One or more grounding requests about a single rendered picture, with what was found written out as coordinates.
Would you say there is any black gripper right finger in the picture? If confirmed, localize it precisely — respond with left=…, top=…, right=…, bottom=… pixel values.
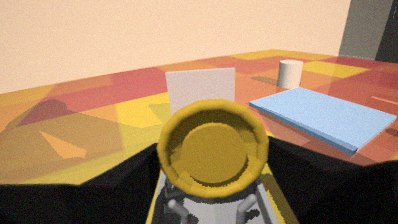
left=267, top=136, right=398, bottom=224

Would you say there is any light blue flat mat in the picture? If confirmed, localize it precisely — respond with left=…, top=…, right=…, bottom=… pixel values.
left=249, top=87, right=397, bottom=156

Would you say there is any yellow round plate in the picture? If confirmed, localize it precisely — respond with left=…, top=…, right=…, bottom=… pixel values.
left=156, top=99, right=269, bottom=199

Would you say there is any grey cylinder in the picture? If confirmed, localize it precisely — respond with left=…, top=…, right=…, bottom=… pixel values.
left=277, top=60, right=303, bottom=89

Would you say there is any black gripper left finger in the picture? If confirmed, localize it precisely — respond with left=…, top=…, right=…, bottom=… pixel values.
left=0, top=143, right=161, bottom=224

